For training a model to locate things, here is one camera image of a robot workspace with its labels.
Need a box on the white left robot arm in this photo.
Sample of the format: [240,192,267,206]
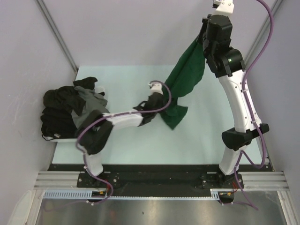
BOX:
[75,81,167,188]

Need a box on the aluminium front rail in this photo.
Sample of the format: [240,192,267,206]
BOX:
[34,171,289,191]

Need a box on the white slotted cable duct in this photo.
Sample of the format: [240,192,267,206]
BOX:
[43,189,220,201]

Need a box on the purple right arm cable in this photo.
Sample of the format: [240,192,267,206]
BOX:
[220,0,275,210]

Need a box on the aluminium frame post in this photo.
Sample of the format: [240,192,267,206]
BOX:
[245,0,284,69]
[35,0,79,74]

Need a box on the black t shirt pile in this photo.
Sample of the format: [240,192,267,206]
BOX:
[40,77,98,141]

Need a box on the left aluminium frame post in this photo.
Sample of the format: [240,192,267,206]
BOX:
[35,0,79,74]

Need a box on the right aluminium frame post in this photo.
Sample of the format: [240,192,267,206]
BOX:
[245,0,284,69]

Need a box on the green t shirt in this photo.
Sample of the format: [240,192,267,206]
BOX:
[160,39,205,130]

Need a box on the white plastic bin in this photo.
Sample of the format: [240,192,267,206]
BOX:
[41,86,105,142]

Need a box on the grey t shirt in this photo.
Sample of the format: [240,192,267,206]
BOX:
[71,86,109,128]

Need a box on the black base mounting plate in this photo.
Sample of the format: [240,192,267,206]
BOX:
[48,164,272,195]

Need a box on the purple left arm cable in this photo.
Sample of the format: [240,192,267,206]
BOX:
[75,80,173,207]

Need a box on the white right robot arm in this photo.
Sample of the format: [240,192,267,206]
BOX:
[197,0,270,188]

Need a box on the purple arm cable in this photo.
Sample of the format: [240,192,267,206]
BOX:
[220,0,275,210]
[75,80,173,207]

